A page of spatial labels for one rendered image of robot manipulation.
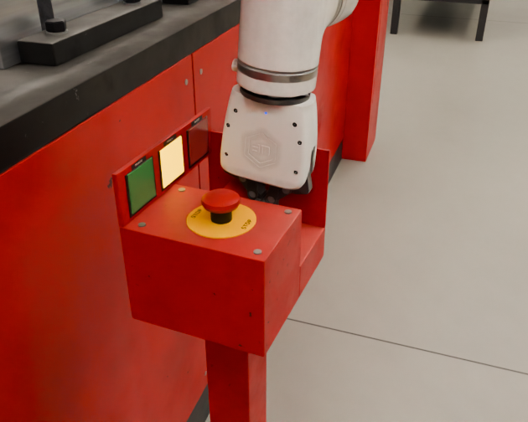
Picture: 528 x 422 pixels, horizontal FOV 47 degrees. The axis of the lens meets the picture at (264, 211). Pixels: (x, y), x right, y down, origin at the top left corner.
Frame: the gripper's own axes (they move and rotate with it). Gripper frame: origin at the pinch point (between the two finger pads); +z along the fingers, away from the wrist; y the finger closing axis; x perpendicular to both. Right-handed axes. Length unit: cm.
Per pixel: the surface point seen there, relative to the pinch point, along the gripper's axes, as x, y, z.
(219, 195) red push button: -10.0, -1.3, -6.9
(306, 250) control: -1.2, 6.1, 3.0
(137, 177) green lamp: -12.1, -9.6, -7.7
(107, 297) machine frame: -3.7, -20.8, 19.0
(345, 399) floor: 43, 9, 73
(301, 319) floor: 66, -10, 75
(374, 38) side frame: 172, -24, 24
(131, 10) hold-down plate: 22.0, -32.3, -13.8
